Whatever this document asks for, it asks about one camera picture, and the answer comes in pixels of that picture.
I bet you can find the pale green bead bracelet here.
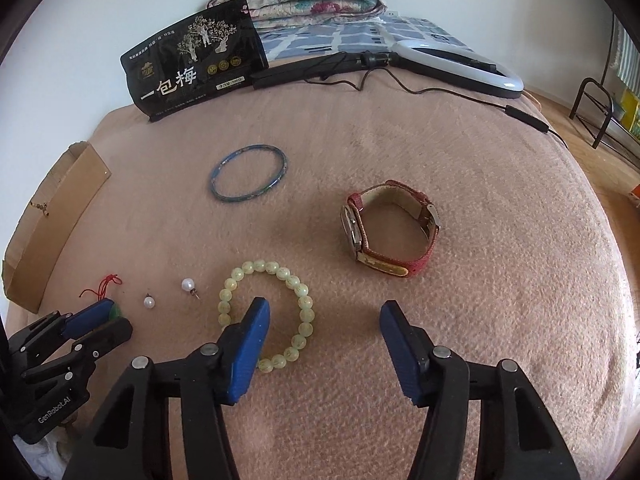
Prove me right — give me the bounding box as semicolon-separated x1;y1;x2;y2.
217;259;317;374

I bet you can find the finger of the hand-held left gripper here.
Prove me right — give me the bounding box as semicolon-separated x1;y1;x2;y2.
7;299;117;361
22;317;134;386

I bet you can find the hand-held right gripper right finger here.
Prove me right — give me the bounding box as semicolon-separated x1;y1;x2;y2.
379;300;583;480

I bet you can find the black metal clothes stand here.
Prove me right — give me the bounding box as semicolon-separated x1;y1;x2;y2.
603;10;617;82

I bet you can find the black metal rack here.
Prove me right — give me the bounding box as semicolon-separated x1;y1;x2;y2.
570;77;640;161

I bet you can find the black folded tripod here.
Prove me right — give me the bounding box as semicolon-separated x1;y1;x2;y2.
250;51;396;91

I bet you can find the cardboard box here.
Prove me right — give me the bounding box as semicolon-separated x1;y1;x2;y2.
1;141;112;315

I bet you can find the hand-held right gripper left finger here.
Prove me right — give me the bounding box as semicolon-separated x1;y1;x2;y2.
62;297;273;480

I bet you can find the white ring light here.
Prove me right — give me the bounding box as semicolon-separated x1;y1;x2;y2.
390;39;525;100

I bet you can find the pink plush blanket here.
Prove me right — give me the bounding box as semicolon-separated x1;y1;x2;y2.
0;67;628;480

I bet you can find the black cable with inline switch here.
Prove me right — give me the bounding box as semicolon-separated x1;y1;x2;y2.
320;52;571;150

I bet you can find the yellow box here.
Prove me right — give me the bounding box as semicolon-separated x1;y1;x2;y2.
617;90;640;136

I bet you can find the white cloth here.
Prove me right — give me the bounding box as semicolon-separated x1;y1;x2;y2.
12;432;76;480

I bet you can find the striped hanging towel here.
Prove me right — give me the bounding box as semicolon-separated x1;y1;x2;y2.
616;20;640;88

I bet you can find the blue bangle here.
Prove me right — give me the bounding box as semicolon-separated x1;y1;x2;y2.
209;144;289;205

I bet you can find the blue checked bed sheet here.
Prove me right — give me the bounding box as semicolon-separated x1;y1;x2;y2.
255;12;476;61

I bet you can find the jade pendant with red cord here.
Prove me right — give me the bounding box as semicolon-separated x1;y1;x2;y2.
80;273;124;322

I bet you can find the black snack bag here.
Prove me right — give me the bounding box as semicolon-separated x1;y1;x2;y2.
120;0;269;123

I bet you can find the red strap wristwatch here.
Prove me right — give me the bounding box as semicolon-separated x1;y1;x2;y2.
340;180;442;279

